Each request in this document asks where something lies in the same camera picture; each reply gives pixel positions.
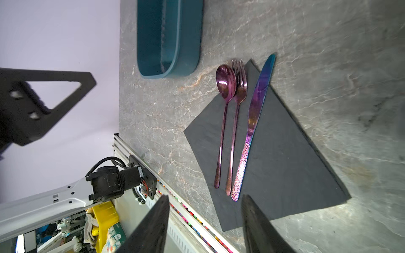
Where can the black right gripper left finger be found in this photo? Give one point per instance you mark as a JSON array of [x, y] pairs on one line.
[[150, 235]]

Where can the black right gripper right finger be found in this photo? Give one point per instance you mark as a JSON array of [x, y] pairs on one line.
[[259, 234]]

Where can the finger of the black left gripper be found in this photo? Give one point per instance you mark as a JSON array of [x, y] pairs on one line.
[[24, 116]]

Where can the iridescent purple table knife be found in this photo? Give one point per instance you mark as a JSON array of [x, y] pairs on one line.
[[257, 101]]

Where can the purple metallic spoon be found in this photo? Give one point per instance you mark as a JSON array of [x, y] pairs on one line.
[[225, 79]]

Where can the purple metallic fork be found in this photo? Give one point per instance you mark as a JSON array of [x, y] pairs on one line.
[[240, 96]]

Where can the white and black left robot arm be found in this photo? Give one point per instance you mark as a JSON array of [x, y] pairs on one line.
[[102, 183]]

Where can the teal plastic cutlery bin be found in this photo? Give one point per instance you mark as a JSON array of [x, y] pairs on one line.
[[168, 38]]

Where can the yellow clutter outside enclosure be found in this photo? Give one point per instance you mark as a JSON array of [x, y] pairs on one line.
[[103, 232]]

